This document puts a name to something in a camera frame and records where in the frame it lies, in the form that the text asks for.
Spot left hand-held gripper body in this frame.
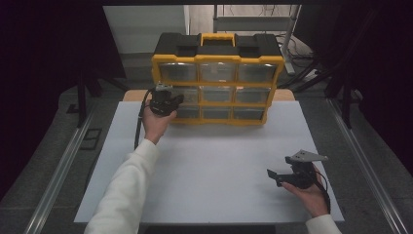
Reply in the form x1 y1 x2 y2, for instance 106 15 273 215
149 82 178 117

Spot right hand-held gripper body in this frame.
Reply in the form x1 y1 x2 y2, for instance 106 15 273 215
283 149 329 190

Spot clear plastic drawer bin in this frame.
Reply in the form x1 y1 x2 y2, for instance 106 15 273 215
165 86 200 105

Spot yellow black organizer cabinet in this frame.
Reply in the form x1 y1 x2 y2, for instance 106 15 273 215
151 32 285 127

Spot person's left hand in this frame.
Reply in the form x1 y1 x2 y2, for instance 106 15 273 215
141 98 178 146

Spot person's right hand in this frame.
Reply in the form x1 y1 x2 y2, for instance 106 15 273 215
281 164 329 218

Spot grid of clear drawers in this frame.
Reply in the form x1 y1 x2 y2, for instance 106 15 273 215
158 61 278 121

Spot white partition panel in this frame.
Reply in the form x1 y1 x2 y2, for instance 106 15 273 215
102 4 190 55

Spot black floor plate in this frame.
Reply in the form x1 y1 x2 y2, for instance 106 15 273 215
79 128 102 151

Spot black metal stand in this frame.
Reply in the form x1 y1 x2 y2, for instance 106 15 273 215
76 67 130 128
279 58 355 130

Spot tan wooden board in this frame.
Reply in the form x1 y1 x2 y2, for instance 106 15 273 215
122 89 296 102

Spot dark curtain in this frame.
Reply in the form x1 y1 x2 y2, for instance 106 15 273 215
293 0 413 176
0 0 126 203

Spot left hand-held gripper black cable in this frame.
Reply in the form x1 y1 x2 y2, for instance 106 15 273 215
133 88 154 150

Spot hand-held gripper black cable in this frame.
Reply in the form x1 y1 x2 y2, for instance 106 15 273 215
133 88 154 150
310 169 331 215

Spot right hand-held gripper black cable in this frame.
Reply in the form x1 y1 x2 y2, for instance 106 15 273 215
310 169 331 215

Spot aluminium frame rail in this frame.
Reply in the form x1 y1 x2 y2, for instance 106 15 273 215
325 97 408 234
23 103 95 234

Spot grey metal shelf frame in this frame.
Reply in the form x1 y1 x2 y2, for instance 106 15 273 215
212 4 301 76

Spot black floor cables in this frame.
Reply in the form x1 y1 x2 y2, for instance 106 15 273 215
285 32 315 62

